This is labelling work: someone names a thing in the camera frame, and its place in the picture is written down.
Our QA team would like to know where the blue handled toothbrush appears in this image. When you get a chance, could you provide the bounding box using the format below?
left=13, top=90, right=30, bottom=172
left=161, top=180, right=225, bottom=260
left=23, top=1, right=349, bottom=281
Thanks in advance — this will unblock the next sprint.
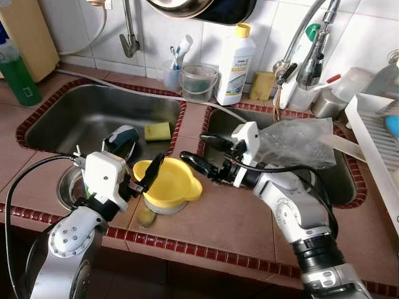
left=168, top=45, right=181, bottom=70

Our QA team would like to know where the white wall hose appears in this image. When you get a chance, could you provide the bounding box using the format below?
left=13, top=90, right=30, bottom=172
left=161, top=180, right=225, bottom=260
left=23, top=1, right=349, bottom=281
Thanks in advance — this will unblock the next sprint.
left=56, top=0, right=110, bottom=57

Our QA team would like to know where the clear plastic cup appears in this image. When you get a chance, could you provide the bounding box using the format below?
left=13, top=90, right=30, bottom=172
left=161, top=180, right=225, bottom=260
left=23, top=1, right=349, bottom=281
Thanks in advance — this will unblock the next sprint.
left=290, top=84, right=319, bottom=113

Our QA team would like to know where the clear plastic bag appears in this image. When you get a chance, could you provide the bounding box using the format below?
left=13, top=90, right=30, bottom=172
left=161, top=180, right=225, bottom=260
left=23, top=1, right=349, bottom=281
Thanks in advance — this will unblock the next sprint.
left=256, top=117, right=339, bottom=170

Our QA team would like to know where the small steel bowl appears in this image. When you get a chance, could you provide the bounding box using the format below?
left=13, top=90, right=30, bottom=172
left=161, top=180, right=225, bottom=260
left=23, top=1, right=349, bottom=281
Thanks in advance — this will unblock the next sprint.
left=56, top=165, right=88, bottom=211

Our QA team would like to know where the beige water filter housing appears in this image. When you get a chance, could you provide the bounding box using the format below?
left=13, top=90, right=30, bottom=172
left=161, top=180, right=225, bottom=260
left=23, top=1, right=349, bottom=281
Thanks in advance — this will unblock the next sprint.
left=0, top=0, right=61, bottom=83

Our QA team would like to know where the brown twine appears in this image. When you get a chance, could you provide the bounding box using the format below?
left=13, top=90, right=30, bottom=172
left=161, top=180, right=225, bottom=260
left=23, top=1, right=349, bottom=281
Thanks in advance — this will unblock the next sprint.
left=272, top=65, right=284, bottom=122

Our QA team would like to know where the blue plastic cup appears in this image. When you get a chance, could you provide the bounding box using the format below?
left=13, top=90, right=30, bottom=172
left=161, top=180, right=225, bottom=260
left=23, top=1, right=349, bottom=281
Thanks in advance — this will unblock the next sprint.
left=385, top=114, right=399, bottom=139

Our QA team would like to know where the thin white hose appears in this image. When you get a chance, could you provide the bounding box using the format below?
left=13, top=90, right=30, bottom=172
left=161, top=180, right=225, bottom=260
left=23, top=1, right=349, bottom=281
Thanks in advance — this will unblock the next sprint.
left=55, top=67, right=250, bottom=124

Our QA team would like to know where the chrome spray faucet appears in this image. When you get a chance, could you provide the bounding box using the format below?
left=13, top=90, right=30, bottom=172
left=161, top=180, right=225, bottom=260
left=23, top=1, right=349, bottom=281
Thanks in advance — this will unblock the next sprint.
left=296, top=0, right=342, bottom=91

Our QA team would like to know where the yellow plastic bowl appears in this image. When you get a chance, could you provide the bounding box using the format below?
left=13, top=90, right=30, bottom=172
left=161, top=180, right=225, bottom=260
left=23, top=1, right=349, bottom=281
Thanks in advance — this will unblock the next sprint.
left=133, top=157, right=203, bottom=216

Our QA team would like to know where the curved chrome faucet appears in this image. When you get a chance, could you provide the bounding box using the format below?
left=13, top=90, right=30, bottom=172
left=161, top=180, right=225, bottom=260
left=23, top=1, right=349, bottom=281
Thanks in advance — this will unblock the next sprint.
left=273, top=0, right=331, bottom=78

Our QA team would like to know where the white detergent bottle yellow cap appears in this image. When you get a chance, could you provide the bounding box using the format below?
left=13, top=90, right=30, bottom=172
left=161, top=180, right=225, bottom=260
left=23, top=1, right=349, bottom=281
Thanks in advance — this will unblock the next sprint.
left=215, top=23, right=257, bottom=107

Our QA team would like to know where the white dish drying rack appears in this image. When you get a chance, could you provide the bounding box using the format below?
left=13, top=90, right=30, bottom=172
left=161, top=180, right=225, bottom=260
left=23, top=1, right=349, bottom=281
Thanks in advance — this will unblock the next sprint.
left=345, top=92, right=399, bottom=234

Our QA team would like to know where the green dish soap bottle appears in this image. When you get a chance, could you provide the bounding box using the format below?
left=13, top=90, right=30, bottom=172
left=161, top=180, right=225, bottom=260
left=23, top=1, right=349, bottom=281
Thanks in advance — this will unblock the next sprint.
left=0, top=22, right=43, bottom=107

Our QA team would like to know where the steel cup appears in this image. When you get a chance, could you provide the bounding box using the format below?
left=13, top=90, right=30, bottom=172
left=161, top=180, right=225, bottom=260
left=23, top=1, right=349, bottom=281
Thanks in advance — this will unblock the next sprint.
left=310, top=90, right=347, bottom=120

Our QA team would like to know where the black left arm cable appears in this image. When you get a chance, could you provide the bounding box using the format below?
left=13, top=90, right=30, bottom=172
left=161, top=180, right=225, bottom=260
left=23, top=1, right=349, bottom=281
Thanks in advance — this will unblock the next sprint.
left=0, top=153, right=85, bottom=299

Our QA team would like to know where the steel sink basin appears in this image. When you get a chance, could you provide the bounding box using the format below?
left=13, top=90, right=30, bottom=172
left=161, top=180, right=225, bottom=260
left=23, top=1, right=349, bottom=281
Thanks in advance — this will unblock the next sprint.
left=24, top=83, right=183, bottom=156
left=204, top=109, right=361, bottom=206

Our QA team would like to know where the clear toothbrush cup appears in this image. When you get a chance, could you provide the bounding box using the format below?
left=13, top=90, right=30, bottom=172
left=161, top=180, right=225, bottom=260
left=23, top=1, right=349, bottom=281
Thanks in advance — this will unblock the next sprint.
left=163, top=59, right=183, bottom=93

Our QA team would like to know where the hanging steel pan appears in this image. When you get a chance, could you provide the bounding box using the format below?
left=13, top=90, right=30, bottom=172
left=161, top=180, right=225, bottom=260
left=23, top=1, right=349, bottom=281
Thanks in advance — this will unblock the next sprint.
left=145, top=0, right=216, bottom=19

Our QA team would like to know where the mustard yellow sponge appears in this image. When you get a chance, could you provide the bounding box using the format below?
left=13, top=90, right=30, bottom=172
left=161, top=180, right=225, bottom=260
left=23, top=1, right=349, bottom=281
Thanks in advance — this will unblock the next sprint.
left=249, top=72, right=276, bottom=102

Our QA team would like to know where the white bottle green cap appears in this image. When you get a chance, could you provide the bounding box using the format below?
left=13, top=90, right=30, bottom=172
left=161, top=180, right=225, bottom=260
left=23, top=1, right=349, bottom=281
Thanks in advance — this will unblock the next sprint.
left=277, top=22, right=325, bottom=110

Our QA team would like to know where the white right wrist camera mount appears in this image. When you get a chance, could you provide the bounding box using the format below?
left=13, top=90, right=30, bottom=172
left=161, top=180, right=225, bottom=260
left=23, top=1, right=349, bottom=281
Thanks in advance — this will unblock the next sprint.
left=231, top=121, right=261, bottom=172

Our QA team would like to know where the white toothpaste tube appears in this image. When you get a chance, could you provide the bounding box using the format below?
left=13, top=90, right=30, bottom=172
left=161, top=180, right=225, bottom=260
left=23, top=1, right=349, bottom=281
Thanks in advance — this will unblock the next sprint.
left=176, top=34, right=194, bottom=66

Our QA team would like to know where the bright yellow sponge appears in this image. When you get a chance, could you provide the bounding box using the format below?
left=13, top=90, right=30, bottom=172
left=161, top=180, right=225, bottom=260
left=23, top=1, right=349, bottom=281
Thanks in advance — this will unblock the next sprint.
left=144, top=121, right=172, bottom=140

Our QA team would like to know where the clear plastic bucket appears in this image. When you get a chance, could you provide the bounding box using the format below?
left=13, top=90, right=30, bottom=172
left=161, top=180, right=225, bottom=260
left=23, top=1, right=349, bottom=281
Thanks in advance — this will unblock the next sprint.
left=180, top=62, right=220, bottom=103

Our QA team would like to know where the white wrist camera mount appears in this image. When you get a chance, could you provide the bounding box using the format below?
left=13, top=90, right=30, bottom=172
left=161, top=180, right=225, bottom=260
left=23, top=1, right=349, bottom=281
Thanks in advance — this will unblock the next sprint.
left=231, top=121, right=261, bottom=172
left=83, top=149, right=133, bottom=212

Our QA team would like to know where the chrome wall tap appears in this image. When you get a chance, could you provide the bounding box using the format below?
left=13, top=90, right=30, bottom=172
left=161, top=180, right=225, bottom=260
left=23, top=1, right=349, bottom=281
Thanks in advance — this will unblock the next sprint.
left=120, top=0, right=141, bottom=59

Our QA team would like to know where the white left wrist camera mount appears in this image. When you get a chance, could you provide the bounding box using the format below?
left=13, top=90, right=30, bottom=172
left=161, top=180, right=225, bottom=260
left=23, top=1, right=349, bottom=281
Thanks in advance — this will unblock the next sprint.
left=83, top=149, right=133, bottom=212

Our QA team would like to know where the hanging black pan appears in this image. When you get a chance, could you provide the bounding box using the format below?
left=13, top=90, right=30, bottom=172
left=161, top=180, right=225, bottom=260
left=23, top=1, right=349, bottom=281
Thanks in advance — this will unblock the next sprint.
left=193, top=0, right=257, bottom=26

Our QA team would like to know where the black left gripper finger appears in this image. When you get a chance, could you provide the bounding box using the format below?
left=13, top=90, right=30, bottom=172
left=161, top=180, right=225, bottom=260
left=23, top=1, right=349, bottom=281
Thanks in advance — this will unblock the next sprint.
left=142, top=153, right=166, bottom=187

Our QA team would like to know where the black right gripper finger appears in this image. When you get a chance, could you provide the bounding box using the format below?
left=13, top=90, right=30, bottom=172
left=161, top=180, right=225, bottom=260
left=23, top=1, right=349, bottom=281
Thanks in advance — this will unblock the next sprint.
left=180, top=151, right=218, bottom=180
left=200, top=133, right=236, bottom=151

